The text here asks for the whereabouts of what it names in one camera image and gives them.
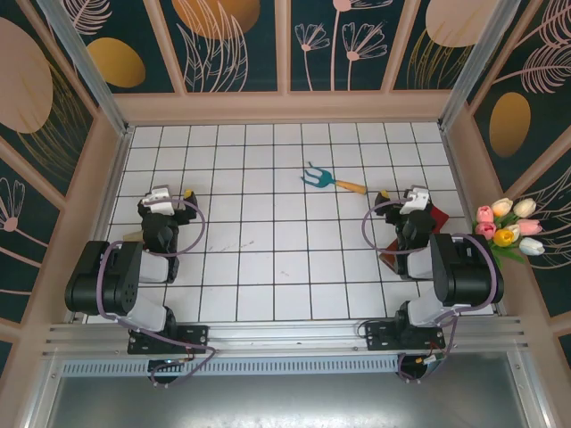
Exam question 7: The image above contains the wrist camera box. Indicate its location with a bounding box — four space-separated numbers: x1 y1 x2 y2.
399 185 432 218
145 185 178 216

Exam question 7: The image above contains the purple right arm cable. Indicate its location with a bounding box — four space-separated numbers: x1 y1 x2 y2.
361 198 499 384

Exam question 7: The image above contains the slotted grey cable duct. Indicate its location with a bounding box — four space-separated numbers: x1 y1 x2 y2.
60 358 401 376

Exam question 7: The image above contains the teal garden fork wooden handle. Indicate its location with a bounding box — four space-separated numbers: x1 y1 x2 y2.
299 161 368 196

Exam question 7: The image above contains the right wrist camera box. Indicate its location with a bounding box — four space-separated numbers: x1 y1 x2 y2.
399 185 432 218

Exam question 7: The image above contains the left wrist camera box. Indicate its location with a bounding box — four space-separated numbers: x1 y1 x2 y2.
145 185 178 216

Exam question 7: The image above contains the artificial tulip bouquet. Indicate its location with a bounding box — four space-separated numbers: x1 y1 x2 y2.
475 196 546 269

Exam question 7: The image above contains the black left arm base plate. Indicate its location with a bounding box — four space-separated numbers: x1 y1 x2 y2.
127 325 211 357

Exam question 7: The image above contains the aluminium frame post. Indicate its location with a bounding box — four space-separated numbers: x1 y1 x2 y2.
35 0 135 137
439 0 509 130

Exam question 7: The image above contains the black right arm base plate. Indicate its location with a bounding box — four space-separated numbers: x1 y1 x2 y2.
363 320 447 353

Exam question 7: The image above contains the steel sheet panel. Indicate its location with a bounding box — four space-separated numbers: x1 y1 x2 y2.
26 351 554 428

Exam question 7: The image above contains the aluminium mounting rail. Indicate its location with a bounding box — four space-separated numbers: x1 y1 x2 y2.
42 316 530 360

